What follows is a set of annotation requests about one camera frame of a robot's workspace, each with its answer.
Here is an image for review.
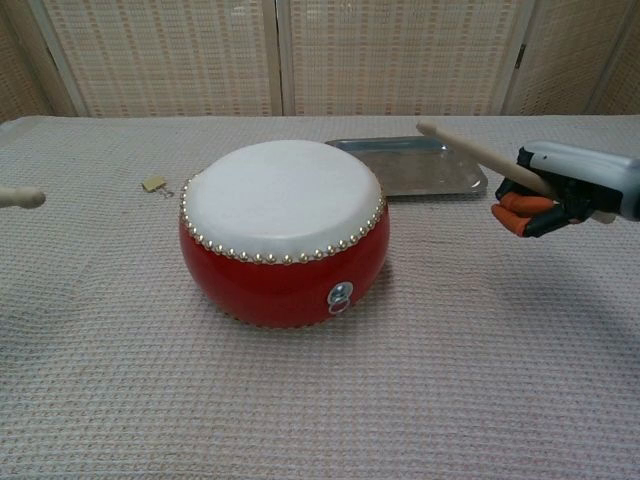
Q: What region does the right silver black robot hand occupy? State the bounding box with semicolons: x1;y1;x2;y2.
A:
490;140;640;239

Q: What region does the wooden drumstick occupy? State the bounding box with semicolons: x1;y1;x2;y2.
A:
416;121;617;225
0;186;47;209

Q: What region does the stainless steel tray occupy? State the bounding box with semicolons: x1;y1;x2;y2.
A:
324;135;489;197

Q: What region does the red drum with white skin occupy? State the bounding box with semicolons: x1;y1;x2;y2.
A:
178;139;388;332

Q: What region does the woven bamboo folding screen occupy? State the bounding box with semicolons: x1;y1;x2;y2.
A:
0;0;640;121

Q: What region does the yellow binder clip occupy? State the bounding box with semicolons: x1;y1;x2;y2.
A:
141;174;176;199

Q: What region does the beige woven tablecloth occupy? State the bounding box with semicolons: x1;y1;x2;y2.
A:
0;114;640;480

